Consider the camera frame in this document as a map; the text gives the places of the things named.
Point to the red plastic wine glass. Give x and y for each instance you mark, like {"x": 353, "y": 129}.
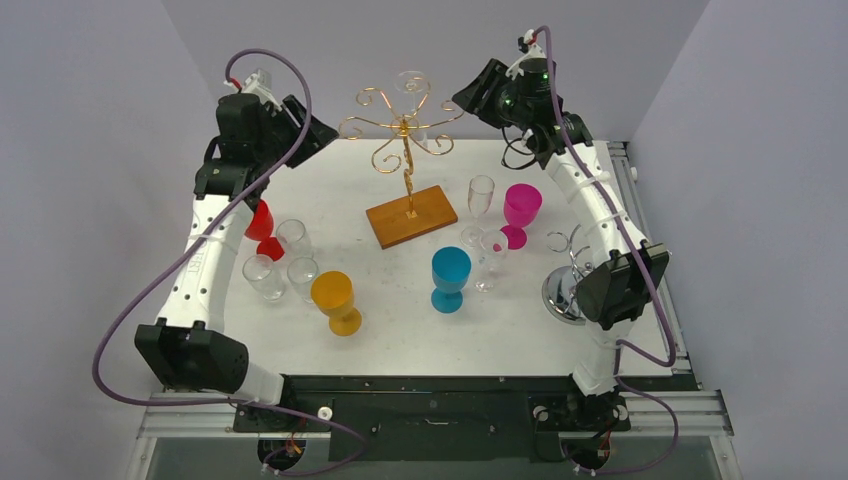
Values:
{"x": 261, "y": 231}

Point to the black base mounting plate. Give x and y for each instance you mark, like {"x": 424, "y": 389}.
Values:
{"x": 457, "y": 418}

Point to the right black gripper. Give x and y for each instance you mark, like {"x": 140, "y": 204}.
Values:
{"x": 486, "y": 89}

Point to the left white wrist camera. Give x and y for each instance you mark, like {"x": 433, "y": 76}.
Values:
{"x": 258, "y": 83}

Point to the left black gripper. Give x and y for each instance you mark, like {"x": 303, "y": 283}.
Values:
{"x": 292, "y": 119}

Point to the yellow plastic wine glass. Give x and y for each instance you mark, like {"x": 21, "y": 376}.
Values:
{"x": 332, "y": 293}

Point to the clear glass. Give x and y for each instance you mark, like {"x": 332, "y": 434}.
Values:
{"x": 294, "y": 238}
{"x": 301, "y": 273}
{"x": 264, "y": 277}
{"x": 414, "y": 88}
{"x": 479, "y": 198}
{"x": 490, "y": 252}

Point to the blue plastic wine glass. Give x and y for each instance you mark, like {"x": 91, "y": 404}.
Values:
{"x": 450, "y": 268}

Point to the gold wire glass rack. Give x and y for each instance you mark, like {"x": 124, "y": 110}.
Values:
{"x": 418, "y": 212}

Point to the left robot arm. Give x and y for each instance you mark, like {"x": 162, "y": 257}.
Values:
{"x": 186, "y": 347}

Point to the chrome wire glass rack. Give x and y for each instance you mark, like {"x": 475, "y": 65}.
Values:
{"x": 570, "y": 278}

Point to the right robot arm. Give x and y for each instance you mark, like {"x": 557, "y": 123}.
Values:
{"x": 566, "y": 152}

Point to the clear glass on gold rack back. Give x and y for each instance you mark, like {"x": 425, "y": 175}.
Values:
{"x": 414, "y": 88}

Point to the pink plastic wine glass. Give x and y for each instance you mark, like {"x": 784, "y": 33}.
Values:
{"x": 522, "y": 203}

